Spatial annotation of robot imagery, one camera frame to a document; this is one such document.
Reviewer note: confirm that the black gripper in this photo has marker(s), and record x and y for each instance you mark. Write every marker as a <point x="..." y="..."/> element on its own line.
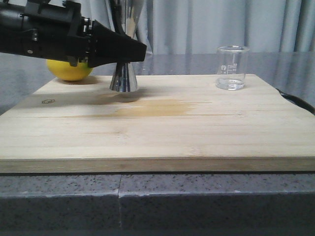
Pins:
<point x="62" y="33"/>

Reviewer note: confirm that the steel double jigger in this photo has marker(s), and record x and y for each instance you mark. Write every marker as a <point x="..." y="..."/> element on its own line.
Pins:
<point x="125" y="16"/>

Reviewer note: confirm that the small glass beaker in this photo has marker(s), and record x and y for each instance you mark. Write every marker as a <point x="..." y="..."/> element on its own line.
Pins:
<point x="232" y="65"/>

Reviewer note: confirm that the yellow lemon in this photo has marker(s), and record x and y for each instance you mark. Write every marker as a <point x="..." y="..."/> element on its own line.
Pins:
<point x="64" y="71"/>

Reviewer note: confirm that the grey curtain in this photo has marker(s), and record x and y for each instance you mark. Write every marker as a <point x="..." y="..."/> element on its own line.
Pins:
<point x="201" y="26"/>

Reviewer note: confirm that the light wooden cutting board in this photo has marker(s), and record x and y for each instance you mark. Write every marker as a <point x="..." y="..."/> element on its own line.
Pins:
<point x="172" y="123"/>

